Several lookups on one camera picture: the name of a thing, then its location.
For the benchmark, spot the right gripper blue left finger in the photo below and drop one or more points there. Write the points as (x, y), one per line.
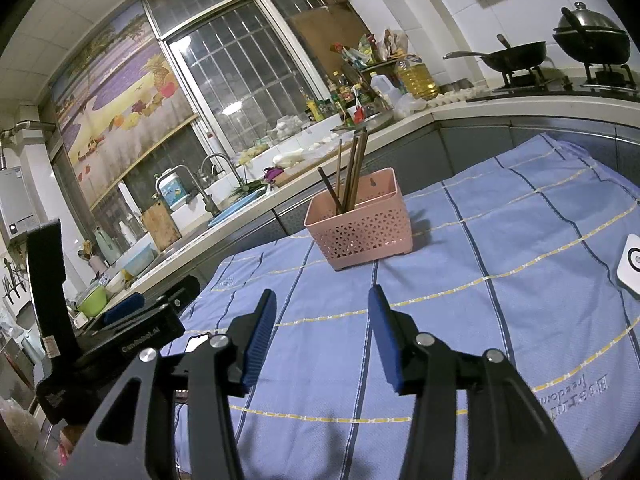
(258, 337)

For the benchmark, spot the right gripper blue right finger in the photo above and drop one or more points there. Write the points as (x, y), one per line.
(389, 337)

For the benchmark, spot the dark brown wooden chopstick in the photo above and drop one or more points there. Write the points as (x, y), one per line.
(331, 190)

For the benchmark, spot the steel kitchen faucet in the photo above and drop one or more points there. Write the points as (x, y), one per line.
(197, 188)

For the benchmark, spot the green plastic bowl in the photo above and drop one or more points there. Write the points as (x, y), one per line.
(93, 302)

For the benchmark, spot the pink perforated plastic basket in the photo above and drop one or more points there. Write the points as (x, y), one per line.
(378, 227)

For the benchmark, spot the brown chopstick bundle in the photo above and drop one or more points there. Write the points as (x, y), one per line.
(338, 174)
(349, 170)
(362, 146)

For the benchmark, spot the blue striped cloth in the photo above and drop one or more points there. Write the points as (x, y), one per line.
(517, 253)

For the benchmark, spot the wooden cutting board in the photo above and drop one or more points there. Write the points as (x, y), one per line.
(158, 222)

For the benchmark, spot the blue label detergent jug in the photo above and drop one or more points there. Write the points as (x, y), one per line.
(173, 191)

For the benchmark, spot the white plastic jug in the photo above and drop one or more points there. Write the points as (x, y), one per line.
(384, 88)

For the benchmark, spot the yellow cooking oil bottle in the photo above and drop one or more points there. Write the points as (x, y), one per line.
(415, 77)

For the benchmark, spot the white round-logo card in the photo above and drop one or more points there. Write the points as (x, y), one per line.
(628, 269)

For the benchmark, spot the black lidded pot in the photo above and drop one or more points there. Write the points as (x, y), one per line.
(591, 37)

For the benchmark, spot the black wok with handle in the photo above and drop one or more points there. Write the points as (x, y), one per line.
(510, 58)

